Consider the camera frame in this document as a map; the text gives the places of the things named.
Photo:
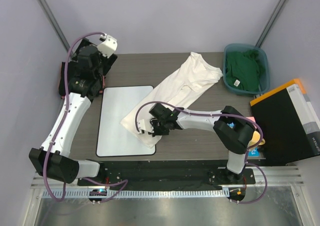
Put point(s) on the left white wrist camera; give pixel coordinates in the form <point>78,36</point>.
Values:
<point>108,45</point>

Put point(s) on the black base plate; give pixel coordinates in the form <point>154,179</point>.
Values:
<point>172,175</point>

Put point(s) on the green t shirt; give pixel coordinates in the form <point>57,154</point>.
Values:
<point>243,70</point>

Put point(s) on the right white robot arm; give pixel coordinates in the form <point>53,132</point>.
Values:
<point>233,129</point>

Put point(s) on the aluminium rail frame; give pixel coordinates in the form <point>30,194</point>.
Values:
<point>265,178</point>

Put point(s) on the white t shirt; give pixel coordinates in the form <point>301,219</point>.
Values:
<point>181,89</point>

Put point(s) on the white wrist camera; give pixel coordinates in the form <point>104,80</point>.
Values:
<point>144,126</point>
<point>108,45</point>

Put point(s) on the colourful picture book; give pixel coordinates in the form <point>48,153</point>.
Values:
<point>252,152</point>

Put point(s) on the pink sticky pad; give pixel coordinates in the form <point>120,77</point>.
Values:
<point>251,118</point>

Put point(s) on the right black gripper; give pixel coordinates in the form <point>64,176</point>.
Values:
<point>156,133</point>

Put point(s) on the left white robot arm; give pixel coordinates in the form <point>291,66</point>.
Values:
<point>82,78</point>

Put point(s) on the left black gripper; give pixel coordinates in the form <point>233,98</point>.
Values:
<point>107,62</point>

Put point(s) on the black orange box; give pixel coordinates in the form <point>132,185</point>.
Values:
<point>289,123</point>

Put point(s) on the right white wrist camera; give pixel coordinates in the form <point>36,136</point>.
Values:
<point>144,126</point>

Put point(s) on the teal plastic basket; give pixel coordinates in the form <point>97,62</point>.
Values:
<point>264,83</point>

